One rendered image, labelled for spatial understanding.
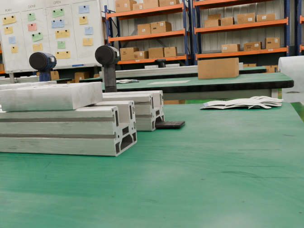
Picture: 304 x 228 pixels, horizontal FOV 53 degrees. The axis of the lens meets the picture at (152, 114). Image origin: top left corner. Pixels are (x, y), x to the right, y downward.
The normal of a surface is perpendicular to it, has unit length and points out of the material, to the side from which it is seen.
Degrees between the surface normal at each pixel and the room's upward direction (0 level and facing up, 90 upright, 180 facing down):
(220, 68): 89
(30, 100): 90
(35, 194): 0
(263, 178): 0
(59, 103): 90
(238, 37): 90
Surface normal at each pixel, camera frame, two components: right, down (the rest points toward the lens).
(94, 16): -0.32, 0.18
